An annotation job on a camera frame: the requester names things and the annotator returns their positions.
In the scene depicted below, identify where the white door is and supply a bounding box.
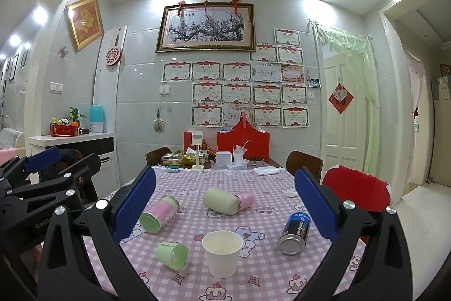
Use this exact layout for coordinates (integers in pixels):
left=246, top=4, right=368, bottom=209
left=323, top=54, right=361, bottom=178

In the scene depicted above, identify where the gold framed red picture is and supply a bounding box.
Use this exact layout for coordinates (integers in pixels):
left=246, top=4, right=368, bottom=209
left=66, top=0, right=105, bottom=52

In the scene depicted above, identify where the tall white board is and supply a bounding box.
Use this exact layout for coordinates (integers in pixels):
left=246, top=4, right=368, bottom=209
left=92, top=25, right=128, bottom=134

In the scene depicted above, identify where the white square box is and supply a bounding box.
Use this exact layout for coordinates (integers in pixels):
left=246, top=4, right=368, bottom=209
left=216, top=151, right=233, bottom=168

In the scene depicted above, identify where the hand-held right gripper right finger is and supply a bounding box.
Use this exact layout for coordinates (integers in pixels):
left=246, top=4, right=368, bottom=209
left=295, top=166, right=414, bottom=301

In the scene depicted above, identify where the framed blossom painting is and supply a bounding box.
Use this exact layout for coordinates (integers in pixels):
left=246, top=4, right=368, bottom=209
left=155, top=3, right=256, bottom=54

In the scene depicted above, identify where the large green cup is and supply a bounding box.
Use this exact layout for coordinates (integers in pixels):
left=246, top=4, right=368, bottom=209
left=203, top=187, right=242, bottom=216

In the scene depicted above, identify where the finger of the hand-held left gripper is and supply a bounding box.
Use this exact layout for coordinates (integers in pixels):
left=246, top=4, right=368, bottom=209
left=8, top=153, right=102, bottom=205
left=0, top=147, right=63, bottom=194

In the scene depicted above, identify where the pink cloth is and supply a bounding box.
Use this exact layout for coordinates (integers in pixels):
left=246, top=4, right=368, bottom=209
left=0, top=147, right=19, bottom=168

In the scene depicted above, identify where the small green cup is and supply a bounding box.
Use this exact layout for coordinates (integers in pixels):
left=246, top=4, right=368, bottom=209
left=155, top=242, right=189, bottom=271

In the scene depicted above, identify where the white cup with straws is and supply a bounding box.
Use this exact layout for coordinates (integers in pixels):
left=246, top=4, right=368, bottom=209
left=233, top=142, right=249, bottom=164

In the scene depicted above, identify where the red gift basket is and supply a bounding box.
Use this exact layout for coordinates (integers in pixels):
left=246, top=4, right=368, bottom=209
left=216, top=111, right=271, bottom=161

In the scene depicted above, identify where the hanging grey brush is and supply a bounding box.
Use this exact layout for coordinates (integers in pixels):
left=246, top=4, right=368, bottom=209
left=153, top=109, right=166, bottom=131

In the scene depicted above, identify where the white sideboard cabinet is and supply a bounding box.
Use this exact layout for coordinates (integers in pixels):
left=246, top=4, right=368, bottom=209
left=29, top=132, right=115, bottom=182

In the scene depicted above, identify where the green sheer curtain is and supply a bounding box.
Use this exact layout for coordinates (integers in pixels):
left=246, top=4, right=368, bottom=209
left=315, top=24, right=382, bottom=179

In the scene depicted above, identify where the red diamond door decoration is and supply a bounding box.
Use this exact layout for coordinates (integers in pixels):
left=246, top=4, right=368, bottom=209
left=328, top=83, right=354, bottom=115

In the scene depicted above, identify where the red round hanging ornament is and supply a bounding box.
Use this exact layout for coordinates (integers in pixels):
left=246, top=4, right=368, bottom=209
left=106, top=27, right=123, bottom=68

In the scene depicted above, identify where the red box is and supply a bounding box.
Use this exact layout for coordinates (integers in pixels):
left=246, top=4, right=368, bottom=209
left=183, top=131, right=204, bottom=151

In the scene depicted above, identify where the green tissue box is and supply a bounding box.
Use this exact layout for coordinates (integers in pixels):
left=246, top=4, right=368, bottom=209
left=183, top=153, right=205, bottom=166

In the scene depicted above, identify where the red chair cover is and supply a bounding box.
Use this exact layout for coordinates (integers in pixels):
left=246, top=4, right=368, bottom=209
left=322, top=165, right=392, bottom=245

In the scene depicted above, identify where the pink checked tablecloth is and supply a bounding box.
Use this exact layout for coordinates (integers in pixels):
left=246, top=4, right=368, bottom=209
left=83, top=165, right=367, bottom=301

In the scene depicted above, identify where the white plastic bag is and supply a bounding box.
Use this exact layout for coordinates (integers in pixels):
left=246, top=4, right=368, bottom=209
left=253, top=165, right=283, bottom=177

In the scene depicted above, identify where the blue metal can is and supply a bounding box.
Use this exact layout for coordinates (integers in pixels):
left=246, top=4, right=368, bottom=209
left=277, top=212, right=311, bottom=255

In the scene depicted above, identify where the blue humidifier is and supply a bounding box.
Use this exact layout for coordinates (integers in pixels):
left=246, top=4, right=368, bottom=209
left=89, top=104, right=107, bottom=133

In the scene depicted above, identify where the green potted plant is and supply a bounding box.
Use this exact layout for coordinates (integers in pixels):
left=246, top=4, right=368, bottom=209
left=67, top=106, right=87, bottom=127

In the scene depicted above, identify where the group of wall certificates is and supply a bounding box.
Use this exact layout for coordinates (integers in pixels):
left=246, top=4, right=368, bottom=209
left=161, top=28, right=310, bottom=129

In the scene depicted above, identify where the red fruit tray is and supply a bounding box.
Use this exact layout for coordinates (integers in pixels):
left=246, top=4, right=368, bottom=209
left=50, top=118, right=79, bottom=137

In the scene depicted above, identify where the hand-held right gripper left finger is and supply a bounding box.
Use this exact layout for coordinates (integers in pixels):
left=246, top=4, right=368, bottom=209
left=37, top=166, right=159, bottom=301

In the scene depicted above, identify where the white desk stand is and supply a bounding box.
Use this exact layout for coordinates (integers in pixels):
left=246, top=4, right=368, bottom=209
left=190, top=132, right=208, bottom=173

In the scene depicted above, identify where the clear food box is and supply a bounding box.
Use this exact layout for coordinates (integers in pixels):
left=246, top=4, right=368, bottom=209
left=160, top=153, right=184, bottom=168

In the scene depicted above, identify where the pink and green cup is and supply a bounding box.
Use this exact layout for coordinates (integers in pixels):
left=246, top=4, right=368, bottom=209
left=139, top=195, right=180, bottom=235

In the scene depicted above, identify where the white paper cup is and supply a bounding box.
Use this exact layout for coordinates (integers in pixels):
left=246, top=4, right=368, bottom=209
left=202, top=230, right=244, bottom=278

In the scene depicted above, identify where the brown wooden chair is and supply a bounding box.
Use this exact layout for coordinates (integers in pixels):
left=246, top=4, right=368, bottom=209
left=145, top=146, right=173, bottom=168
left=39, top=148, right=100, bottom=207
left=285, top=150, right=324, bottom=183

